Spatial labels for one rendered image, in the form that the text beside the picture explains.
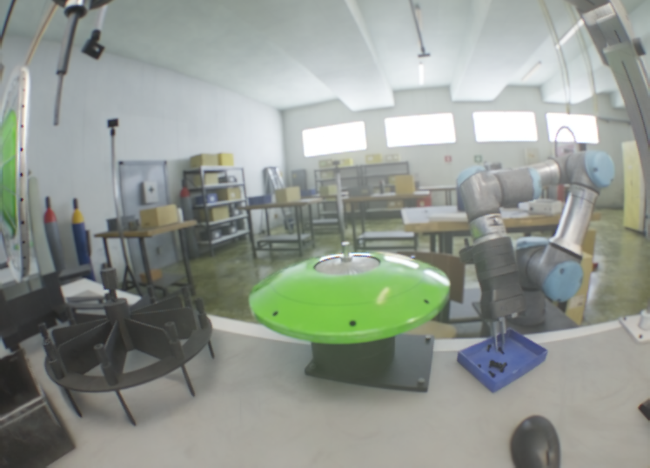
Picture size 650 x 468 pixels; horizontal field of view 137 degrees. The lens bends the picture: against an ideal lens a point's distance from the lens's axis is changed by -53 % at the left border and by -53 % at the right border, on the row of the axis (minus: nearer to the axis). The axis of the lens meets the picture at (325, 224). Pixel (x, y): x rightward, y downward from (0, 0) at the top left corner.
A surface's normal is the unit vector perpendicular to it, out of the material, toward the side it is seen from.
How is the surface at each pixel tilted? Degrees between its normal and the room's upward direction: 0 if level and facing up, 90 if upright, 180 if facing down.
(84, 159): 90
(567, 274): 95
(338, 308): 23
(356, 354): 90
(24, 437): 94
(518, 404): 0
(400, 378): 0
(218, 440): 0
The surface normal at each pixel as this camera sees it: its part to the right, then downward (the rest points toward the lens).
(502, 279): 0.00, -0.18
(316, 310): -0.22, -0.84
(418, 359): -0.09, -0.99
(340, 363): -0.38, 0.17
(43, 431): 0.93, 0.03
